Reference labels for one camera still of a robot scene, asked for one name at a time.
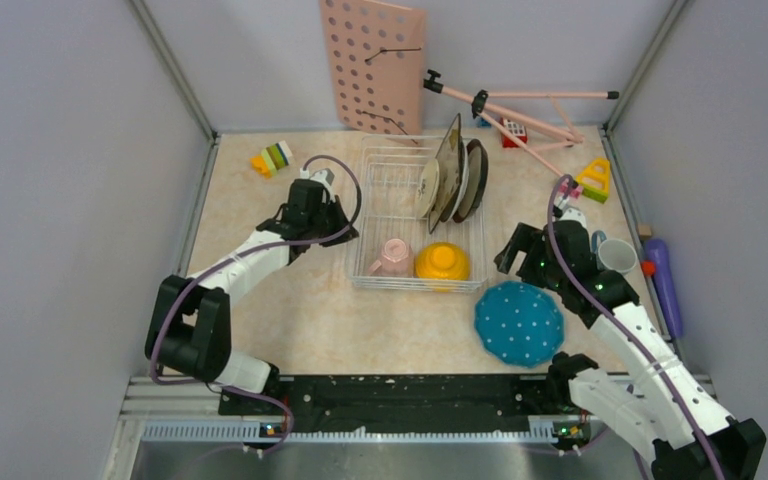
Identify blue white mug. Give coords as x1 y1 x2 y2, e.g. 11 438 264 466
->
591 230 638 275

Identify white wire dish rack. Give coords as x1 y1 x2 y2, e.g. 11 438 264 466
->
347 135 489 293

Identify blue rimmed bowl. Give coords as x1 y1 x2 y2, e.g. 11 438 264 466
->
474 281 565 369

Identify white pink handled cup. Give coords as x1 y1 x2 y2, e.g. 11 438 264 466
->
366 238 414 277

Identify small cream saucer plate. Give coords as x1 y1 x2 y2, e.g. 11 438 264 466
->
415 158 440 218

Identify orange yellow bowl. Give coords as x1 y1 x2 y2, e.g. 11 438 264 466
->
414 242 471 281

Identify white plate red characters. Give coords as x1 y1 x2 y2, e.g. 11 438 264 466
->
445 141 469 221

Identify square floral plate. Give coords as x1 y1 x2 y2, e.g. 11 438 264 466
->
428 113 463 234

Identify dark red rimmed plate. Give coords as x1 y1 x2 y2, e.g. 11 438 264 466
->
452 139 489 223

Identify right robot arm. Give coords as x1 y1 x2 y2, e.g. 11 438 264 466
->
494 220 767 479

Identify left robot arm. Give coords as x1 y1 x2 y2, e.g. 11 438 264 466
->
144 169 358 414

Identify stacked colourful toy blocks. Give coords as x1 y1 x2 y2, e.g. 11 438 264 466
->
249 140 294 178

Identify pink toy block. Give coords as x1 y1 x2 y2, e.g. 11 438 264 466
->
557 179 583 199

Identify yellow green toy block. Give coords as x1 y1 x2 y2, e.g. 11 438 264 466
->
576 157 612 204

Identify pink pegboard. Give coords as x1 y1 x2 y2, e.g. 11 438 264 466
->
318 0 427 135

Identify red white toy block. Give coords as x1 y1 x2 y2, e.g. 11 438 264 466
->
499 117 528 149

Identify pink folding tripod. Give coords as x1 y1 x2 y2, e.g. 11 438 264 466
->
422 68 620 190

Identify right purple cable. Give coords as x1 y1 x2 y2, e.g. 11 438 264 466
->
546 174 730 480

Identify purple cable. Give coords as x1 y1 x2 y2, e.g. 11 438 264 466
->
147 154 363 458
546 174 730 480

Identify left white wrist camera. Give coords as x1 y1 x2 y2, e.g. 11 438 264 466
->
299 168 335 198

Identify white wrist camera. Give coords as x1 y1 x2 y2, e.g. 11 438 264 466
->
553 206 587 229
299 168 335 198

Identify purple handled tool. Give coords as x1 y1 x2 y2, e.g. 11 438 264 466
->
641 238 684 338

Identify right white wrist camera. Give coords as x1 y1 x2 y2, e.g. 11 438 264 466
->
553 206 587 229

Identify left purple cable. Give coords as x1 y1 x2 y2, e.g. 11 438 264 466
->
147 154 363 458

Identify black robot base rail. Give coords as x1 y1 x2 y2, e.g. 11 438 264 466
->
218 373 604 449

